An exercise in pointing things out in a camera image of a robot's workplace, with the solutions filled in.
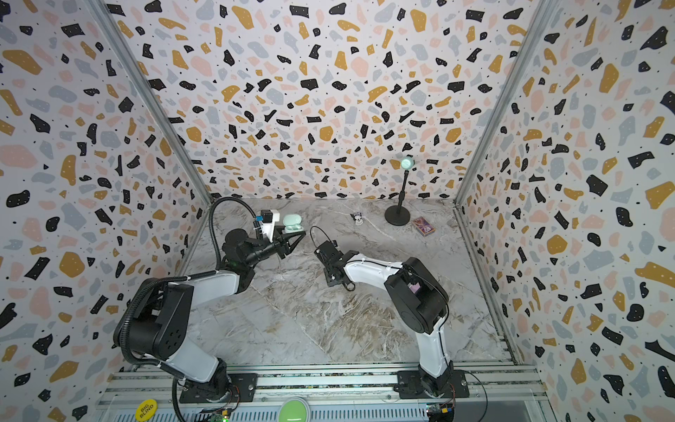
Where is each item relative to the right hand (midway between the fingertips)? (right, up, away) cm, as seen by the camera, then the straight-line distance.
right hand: (336, 270), depth 95 cm
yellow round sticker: (-49, -33, -25) cm, 64 cm away
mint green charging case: (-13, +17, -13) cm, 25 cm away
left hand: (-9, +15, -14) cm, 22 cm away
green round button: (-9, -32, -25) cm, 42 cm away
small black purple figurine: (+8, +19, +18) cm, 28 cm away
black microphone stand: (+27, +21, +22) cm, 40 cm away
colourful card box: (+36, +16, +18) cm, 43 cm away
